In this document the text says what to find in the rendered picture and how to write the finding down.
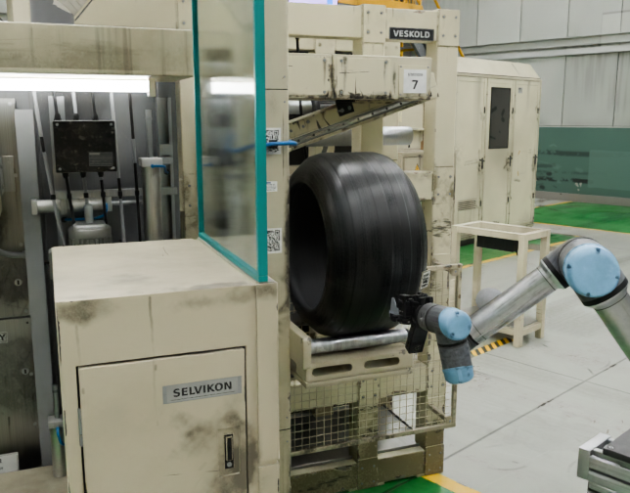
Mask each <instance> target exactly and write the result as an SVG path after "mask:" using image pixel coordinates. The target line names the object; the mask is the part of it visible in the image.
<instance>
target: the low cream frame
mask: <svg viewBox="0 0 630 493"><path fill-rule="evenodd" d="M483 228H485V229H483ZM491 229H493V230H491ZM498 230H500V231H498ZM506 231H508V232H506ZM513 232H514V233H513ZM461 233H466V234H473V235H474V250H473V272H472V307H469V308H466V309H463V310H462V311H464V312H466V313H467V314H468V315H469V316H471V315H472V314H473V313H474V312H476V311H477V310H479V309H480V308H481V307H483V306H484V305H485V304H487V303H488V302H490V301H491V300H492V299H494V298H495V297H496V296H498V295H499V294H501V292H500V291H499V290H497V289H494V288H485V289H483V290H480V286H481V263H482V248H483V247H485V248H491V249H498V250H503V251H510V252H514V251H515V252H516V253H517V282H518V281H519V280H520V279H522V278H523V277H524V276H526V268H527V251H528V241H531V240H535V239H540V238H541V243H540V259H539V265H540V260H541V259H542V258H544V257H545V256H546V255H548V254H549V250H550V235H551V230H550V229H541V228H533V227H525V226H518V225H510V224H502V223H494V222H486V221H479V220H478V221H474V222H469V223H463V224H457V225H452V238H451V264H456V263H460V240H461ZM521 233H522V234H521ZM451 275H452V274H450V280H452V281H450V287H455V288H450V291H449V301H452V302H449V307H454V308H455V301H454V300H455V294H451V293H456V280H454V279H456V276H451ZM545 312H546V298H544V299H543V300H541V301H540V302H539V303H537V307H536V319H533V318H529V317H525V316H524V313H523V314H522V315H520V316H519V317H517V318H516V319H514V320H513V321H512V322H511V323H510V324H508V325H507V326H506V327H504V328H503V329H501V330H500V331H498V332H499V333H503V334H507V335H511V336H514V341H513V346H514V347H518V348H520V347H522V336H524V335H527V334H529V333H532V332H534V331H535V337H538V338H542V337H544V328H545Z"/></svg>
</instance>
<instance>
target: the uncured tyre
mask: <svg viewBox="0 0 630 493"><path fill-rule="evenodd" d="M427 263H428V235H427V227H426V221H425V216H424V212H423V208H422V205H421V201H420V199H419V196H418V193H417V191H416V189H415V187H414V185H413V183H412V182H411V180H410V178H409V177H408V176H407V175H406V173H405V172H404V171H403V170H402V169H401V168H400V167H399V165H398V164H397V163H396V162H395V161H394V160H393V159H391V158H390V157H387V156H385V155H381V154H378V153H374V152H355V153H320V154H317V155H314V156H311V157H308V158H307V159H306V160H305V161H304V162H303V163H302V164H301V165H300V166H299V167H298V168H297V169H296V170H295V172H294V173H293V174H292V176H291V178H290V296H291V299H292V303H293V306H294V308H295V310H296V312H297V313H298V315H299V317H300V318H301V319H302V320H303V321H304V322H305V323H306V324H307V325H308V326H309V327H311V328H312V329H313V330H314V331H316V332H317V333H318V334H320V335H323V336H344V335H352V334H361V333H368V332H376V331H384V330H389V329H391V328H393V327H396V326H398V325H399V323H396V322H393V321H391V320H390V317H389V310H390V305H391V299H392V298H393V297H394V298H395V301H396V295H397V294H403V293H405V294H409V295H414V294H418V291H419V288H420V283H421V278H422V273H423V272H424V271H426V270H427ZM421 291H422V290H420V291H419V292H421Z"/></svg>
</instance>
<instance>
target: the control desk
mask: <svg viewBox="0 0 630 493"><path fill-rule="evenodd" d="M52 263H53V280H54V296H55V310H56V324H57V338H58V351H59V365H60V379H61V393H62V406H63V420H64V434H65V447H66V461H67V488H68V493H280V481H279V462H278V460H279V459H280V436H279V340H278V283H277V282H276V281H274V280H273V279H271V278H270V277H269V276H268V282H257V281H256V280H255V279H254V278H253V277H252V276H250V275H249V274H248V273H246V272H245V271H244V270H242V269H241V268H240V267H238V266H237V265H236V264H235V263H233V262H232V261H231V260H229V259H228V258H227V257H225V256H224V255H223V254H221V253H220V252H219V251H218V250H216V249H215V248H214V247H212V246H211V245H209V244H208V243H207V242H205V241H204V240H203V239H201V238H197V239H196V240H193V239H180V240H164V241H148V242H133V243H117V244H101V245H86V246H55V247H52Z"/></svg>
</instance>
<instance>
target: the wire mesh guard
mask: <svg viewBox="0 0 630 493"><path fill-rule="evenodd" d="M462 268H463V264H461V263H456V264H445V265H433V266H427V270H428V269H431V271H436V277H437V270H448V269H449V280H444V281H449V285H450V281H452V280H450V269H458V276H456V279H454V280H456V293H451V294H455V300H454V301H455V308H457V309H459V310H461V286H462ZM439 289H442V295H448V301H445V302H448V307H449V302H452V301H449V291H448V294H443V289H445V288H444V287H443V274H442V288H439ZM429 290H435V295H433V296H435V304H436V303H441V305H442V303H443V302H436V297H437V296H440V295H436V284H435V289H429ZM417 370H420V375H419V377H420V382H419V384H420V393H421V390H424V389H421V383H423V382H421V377H423V376H421V370H422V369H421V368H420V369H417ZM401 380H404V379H401V376H400V393H406V399H402V400H406V406H403V407H406V413H403V414H406V420H403V421H408V420H407V414H408V413H407V392H412V391H406V392H401V386H405V385H401ZM394 381H397V380H395V379H394V377H393V394H389V395H393V401H390V402H393V403H394V402H395V401H394V388H395V387H399V386H394ZM381 382H384V381H381V379H380V389H375V390H379V391H380V396H377V397H379V398H380V403H379V404H380V417H379V418H375V419H380V418H384V417H381V411H384V410H381V404H382V403H381ZM387 382H388V380H387V378H386V388H382V389H386V395H383V396H386V402H384V403H386V411H387V410H390V409H387V403H389V402H387V389H388V388H392V387H387ZM374 383H377V382H374V380H373V390H369V391H373V397H371V398H373V404H372V405H373V412H368V413H373V418H372V419H369V420H373V424H374V412H378V411H374V405H377V404H374V398H376V397H374ZM367 384H371V383H367V381H366V391H362V392H366V398H364V399H366V413H362V414H366V420H363V421H366V426H364V427H365V428H367V427H368V426H367V421H368V420H367V406H371V405H367V399H369V398H367ZM414 384H417V383H414V380H413V398H408V399H413V405H409V406H413V407H414V398H419V397H414V391H418V390H414ZM360 385H365V384H360V381H359V385H353V383H352V386H348V387H352V393H349V394H352V408H348V409H352V415H350V416H352V423H356V422H353V416H355V415H353V401H357V400H353V394H355V393H353V386H359V392H356V393H359V399H358V400H359V407H354V408H359V414H356V415H359V421H357V422H359V428H363V427H360V422H362V421H360V415H361V414H360V407H365V406H360V400H363V399H360V393H361V392H360ZM451 385H452V391H450V392H452V396H451V398H450V399H451V405H449V406H451V412H448V413H451V417H452V424H446V423H444V424H439V423H438V422H440V421H439V420H438V415H441V414H437V425H433V426H426V424H429V423H426V419H425V423H424V424H420V401H419V404H415V405H419V411H415V412H419V417H418V418H415V419H419V424H418V425H415V426H420V425H425V426H423V427H417V428H413V420H414V419H413V416H412V419H409V420H412V425H411V427H412V429H405V430H401V431H400V429H401V428H402V427H400V422H402V421H400V415H402V414H400V408H401V407H400V403H399V407H397V408H399V414H397V415H399V421H398V422H399V431H396V432H393V430H394V429H397V428H393V423H397V422H394V421H393V416H396V415H393V413H392V415H391V416H392V432H391V433H386V424H391V423H385V424H382V425H385V430H382V431H385V434H380V431H377V432H378V433H379V435H374V436H368V437H363V438H357V439H352V440H346V441H345V438H348V437H345V434H344V441H342V442H338V440H339V439H342V438H338V433H339V432H341V431H338V426H339V424H338V418H343V417H339V416H338V411H341V410H339V409H338V408H337V418H333V419H337V425H335V426H337V442H336V443H332V433H335V432H332V412H334V411H332V405H333V404H332V397H335V396H332V386H331V389H328V390H330V391H331V404H328V405H331V411H330V412H331V418H330V419H327V420H331V425H330V427H331V440H327V441H331V444H325V442H326V441H325V434H329V433H325V427H327V426H325V413H329V412H325V406H327V405H325V398H330V397H325V391H327V390H325V387H324V390H321V391H324V405H321V406H324V420H321V421H324V426H323V428H324V434H320V435H324V441H322V442H324V445H320V446H317V443H321V442H317V436H319V435H317V428H321V427H317V422H320V421H317V407H320V406H317V392H320V391H317V387H316V391H314V392H316V399H312V400H316V406H315V407H316V414H312V415H316V421H315V422H316V428H312V429H316V435H314V436H316V446H314V447H310V437H313V436H310V430H311V429H310V423H314V422H310V416H311V415H310V408H314V407H310V401H311V400H310V393H313V392H310V388H309V392H308V393H309V400H305V401H309V415H306V416H309V429H307V430H309V436H308V437H309V444H305V445H309V448H303V449H298V450H295V447H298V446H295V441H296V439H295V433H296V432H299V431H295V426H296V424H295V418H299V417H296V416H295V403H298V402H295V396H296V395H300V394H295V389H296V387H295V386H294V387H291V388H294V402H293V403H294V410H291V411H294V425H292V426H294V439H292V440H294V450H292V451H291V457H294V456H299V455H305V454H310V453H315V452H321V451H326V450H332V449H337V448H342V447H347V446H352V445H358V444H363V443H369V442H374V441H380V440H385V439H389V438H395V437H400V436H406V435H411V434H417V433H422V432H427V431H433V430H438V429H444V428H448V427H454V426H456V409H457V385H456V384H451ZM298 387H301V401H299V402H301V409H296V410H301V424H298V425H302V417H305V416H302V409H308V408H302V402H304V401H302V394H307V393H302V385H301V386H298ZM341 388H345V394H343V395H345V409H342V410H347V409H346V402H351V401H346V395H348V394H346V384H345V387H341ZM400 393H395V394H400Z"/></svg>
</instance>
